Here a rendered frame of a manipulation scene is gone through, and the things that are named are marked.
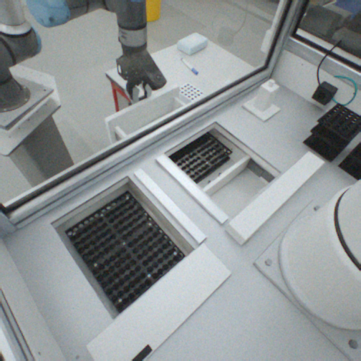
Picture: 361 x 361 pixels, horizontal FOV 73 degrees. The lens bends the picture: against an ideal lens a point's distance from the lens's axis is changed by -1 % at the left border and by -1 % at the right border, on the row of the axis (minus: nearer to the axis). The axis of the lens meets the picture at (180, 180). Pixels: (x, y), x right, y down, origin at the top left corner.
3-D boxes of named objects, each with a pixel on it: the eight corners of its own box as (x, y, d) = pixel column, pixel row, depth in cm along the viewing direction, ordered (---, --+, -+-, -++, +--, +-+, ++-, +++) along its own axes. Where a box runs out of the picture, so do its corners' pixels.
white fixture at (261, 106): (241, 106, 79) (251, 78, 70) (258, 96, 82) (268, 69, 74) (263, 122, 75) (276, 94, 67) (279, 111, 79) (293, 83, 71)
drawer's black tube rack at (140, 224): (72, 241, 62) (64, 231, 57) (130, 202, 69) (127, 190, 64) (123, 316, 54) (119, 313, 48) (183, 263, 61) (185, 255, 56)
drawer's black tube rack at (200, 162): (140, 149, 80) (139, 135, 75) (181, 125, 88) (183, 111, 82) (187, 195, 72) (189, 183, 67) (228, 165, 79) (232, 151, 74)
